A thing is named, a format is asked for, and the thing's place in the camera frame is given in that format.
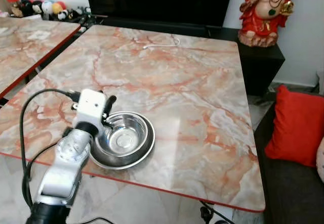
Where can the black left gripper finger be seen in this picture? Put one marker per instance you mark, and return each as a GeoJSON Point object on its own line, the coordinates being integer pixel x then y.
{"type": "Point", "coordinates": [100, 91]}
{"type": "Point", "coordinates": [110, 105]}

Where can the stainless steel bowl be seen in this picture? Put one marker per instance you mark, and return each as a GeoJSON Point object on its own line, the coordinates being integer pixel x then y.
{"type": "Point", "coordinates": [124, 135]}

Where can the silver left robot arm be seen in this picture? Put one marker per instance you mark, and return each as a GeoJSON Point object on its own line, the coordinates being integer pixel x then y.
{"type": "Point", "coordinates": [65, 166]}

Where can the stainless steel plate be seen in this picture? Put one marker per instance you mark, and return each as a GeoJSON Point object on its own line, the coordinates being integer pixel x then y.
{"type": "Point", "coordinates": [132, 160]}

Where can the panda plush toy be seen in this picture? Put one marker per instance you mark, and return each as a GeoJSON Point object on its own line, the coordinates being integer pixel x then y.
{"type": "Point", "coordinates": [63, 15]}

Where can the black television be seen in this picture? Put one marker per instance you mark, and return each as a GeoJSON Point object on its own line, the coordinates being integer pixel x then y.
{"type": "Point", "coordinates": [157, 1]}

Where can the red cushion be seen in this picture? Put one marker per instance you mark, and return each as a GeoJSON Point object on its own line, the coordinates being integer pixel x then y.
{"type": "Point", "coordinates": [296, 125]}

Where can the black plush toy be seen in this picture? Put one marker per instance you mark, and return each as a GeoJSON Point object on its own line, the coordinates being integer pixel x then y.
{"type": "Point", "coordinates": [29, 7]}

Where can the black table leg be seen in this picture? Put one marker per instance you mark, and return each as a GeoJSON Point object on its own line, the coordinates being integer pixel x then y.
{"type": "Point", "coordinates": [206, 213]}

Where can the dark brown sofa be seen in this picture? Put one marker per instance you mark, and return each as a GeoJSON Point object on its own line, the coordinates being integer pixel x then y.
{"type": "Point", "coordinates": [288, 193]}

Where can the red laughing Buddha statue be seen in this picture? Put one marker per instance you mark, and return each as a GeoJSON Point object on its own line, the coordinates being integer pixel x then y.
{"type": "Point", "coordinates": [263, 16]}

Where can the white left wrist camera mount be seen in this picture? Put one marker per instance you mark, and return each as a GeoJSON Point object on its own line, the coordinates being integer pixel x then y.
{"type": "Point", "coordinates": [90, 106]}

